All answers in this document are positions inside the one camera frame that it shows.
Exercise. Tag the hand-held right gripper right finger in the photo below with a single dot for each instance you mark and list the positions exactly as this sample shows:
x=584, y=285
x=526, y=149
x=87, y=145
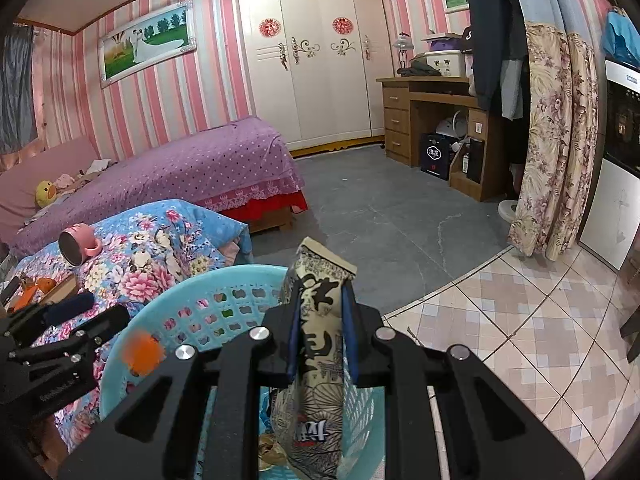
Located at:
x=410, y=400

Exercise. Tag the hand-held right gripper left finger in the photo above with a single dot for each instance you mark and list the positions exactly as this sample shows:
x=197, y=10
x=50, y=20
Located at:
x=235, y=400

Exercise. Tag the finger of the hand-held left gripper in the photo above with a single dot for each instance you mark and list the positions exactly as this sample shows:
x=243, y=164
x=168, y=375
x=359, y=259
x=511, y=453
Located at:
x=70, y=306
x=95, y=327

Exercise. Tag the tangerine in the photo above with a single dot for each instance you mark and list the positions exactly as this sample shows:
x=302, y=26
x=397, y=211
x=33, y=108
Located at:
x=44, y=285

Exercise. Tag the brown wrapper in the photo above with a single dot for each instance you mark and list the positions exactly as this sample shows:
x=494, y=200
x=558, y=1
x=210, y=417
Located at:
x=272, y=452

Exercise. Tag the light blue plastic basket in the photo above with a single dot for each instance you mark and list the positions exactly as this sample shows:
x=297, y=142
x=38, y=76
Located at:
x=235, y=305

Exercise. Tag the black and cream snack packet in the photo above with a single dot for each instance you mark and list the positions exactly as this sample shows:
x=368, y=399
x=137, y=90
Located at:
x=320, y=350

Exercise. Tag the brown phone case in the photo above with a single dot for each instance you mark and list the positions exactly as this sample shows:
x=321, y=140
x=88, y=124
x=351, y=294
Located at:
x=62, y=287

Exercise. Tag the pink metal mug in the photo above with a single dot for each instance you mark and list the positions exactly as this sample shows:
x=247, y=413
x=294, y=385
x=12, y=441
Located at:
x=82, y=237

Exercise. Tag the yellow duck plush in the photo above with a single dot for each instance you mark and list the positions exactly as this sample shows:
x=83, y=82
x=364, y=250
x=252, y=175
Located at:
x=45, y=193

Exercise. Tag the pink plush toy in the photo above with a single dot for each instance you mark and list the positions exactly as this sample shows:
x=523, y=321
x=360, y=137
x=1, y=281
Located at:
x=64, y=182

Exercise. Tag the pink bed headboard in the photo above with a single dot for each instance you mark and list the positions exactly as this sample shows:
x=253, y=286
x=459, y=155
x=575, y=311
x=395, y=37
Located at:
x=30, y=170

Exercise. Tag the purple bed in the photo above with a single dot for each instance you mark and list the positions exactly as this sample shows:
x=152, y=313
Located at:
x=200, y=160

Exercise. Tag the white round fan base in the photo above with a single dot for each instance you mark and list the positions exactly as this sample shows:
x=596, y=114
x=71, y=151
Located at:
x=506, y=215

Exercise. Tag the grey window curtain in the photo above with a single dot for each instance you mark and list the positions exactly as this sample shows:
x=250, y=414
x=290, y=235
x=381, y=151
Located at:
x=17, y=90

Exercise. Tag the black shopping bag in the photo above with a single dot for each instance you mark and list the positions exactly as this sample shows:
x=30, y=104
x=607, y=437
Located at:
x=437, y=157

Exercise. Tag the slim black paper bag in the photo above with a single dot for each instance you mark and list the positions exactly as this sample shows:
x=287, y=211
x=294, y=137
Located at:
x=474, y=160

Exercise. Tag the framed wedding photo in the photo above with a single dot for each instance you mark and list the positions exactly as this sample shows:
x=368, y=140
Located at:
x=145, y=42

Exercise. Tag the white cabinet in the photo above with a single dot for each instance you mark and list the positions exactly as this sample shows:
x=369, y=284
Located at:
x=607, y=210

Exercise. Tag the white fan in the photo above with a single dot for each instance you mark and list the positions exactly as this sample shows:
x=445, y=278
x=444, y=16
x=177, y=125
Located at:
x=452, y=127

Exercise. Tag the wooden desk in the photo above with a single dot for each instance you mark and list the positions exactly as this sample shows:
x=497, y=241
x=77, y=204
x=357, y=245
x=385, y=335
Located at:
x=400, y=120

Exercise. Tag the white wardrobe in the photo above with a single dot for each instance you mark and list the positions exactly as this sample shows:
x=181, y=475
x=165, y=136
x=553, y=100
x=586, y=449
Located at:
x=315, y=85

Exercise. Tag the dark clothes pile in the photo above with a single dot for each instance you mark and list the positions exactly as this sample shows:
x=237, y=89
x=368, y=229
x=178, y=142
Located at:
x=422, y=69

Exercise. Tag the white storage box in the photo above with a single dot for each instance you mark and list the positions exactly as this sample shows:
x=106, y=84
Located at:
x=447, y=64

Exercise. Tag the desk lamp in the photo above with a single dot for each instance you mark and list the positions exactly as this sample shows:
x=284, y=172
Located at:
x=402, y=47

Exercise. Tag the dark hanging coat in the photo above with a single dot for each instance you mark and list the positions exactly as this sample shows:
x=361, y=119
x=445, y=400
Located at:
x=492, y=35

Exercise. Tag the blue cloth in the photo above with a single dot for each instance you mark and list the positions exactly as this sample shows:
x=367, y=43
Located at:
x=622, y=35

